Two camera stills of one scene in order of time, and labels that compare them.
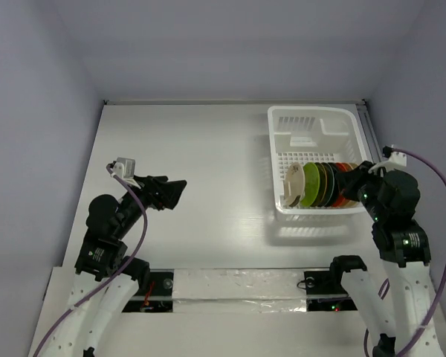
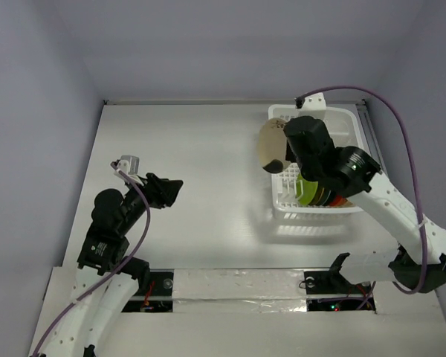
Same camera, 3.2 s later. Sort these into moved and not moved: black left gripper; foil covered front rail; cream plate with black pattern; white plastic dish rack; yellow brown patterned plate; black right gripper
Moved: black right gripper; cream plate with black pattern
Not moved: yellow brown patterned plate; foil covered front rail; black left gripper; white plastic dish rack
